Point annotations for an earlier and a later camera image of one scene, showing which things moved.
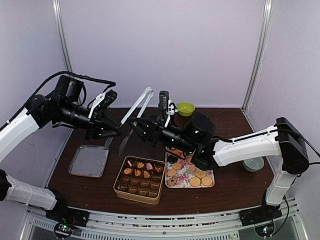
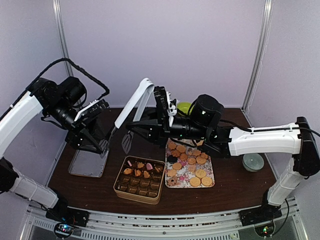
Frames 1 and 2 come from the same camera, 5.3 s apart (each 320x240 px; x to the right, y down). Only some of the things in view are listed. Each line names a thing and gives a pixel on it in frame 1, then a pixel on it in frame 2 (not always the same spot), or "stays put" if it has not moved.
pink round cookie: x=149 y=166 stays put
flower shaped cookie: x=140 y=165 stays put
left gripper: x=96 y=124 to x=75 y=136
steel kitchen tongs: x=124 y=142 to x=142 y=104
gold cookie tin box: x=140 y=179 stays put
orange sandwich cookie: x=137 y=172 stays put
